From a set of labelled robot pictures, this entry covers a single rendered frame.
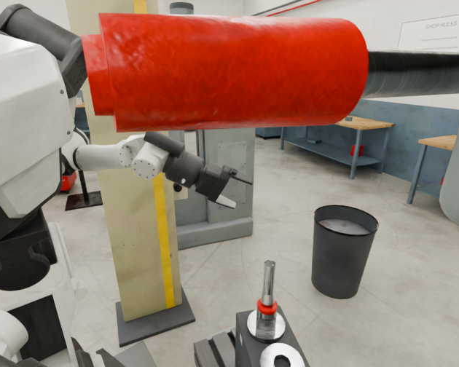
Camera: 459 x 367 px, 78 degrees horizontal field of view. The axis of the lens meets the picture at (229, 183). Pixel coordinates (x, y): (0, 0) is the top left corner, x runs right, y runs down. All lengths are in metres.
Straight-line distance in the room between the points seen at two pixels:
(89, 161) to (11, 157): 0.32
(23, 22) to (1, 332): 0.53
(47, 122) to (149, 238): 1.49
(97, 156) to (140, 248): 1.26
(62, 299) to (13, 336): 0.29
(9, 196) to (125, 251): 1.48
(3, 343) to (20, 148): 0.27
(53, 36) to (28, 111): 0.22
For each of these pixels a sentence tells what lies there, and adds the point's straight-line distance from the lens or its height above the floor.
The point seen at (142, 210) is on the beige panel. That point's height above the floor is 0.88.
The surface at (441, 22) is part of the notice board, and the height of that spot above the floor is 2.30.
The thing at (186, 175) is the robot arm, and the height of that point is 1.46.
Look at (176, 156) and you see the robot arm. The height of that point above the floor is 1.50.
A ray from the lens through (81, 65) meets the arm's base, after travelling 0.70.
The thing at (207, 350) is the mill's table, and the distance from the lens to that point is 0.96.
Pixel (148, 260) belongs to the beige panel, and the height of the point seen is 0.50.
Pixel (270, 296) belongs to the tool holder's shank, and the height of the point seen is 1.24.
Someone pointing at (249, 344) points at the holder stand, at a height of 1.13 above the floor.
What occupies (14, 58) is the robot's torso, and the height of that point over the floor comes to 1.72.
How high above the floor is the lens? 1.70
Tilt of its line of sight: 22 degrees down
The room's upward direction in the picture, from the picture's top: straight up
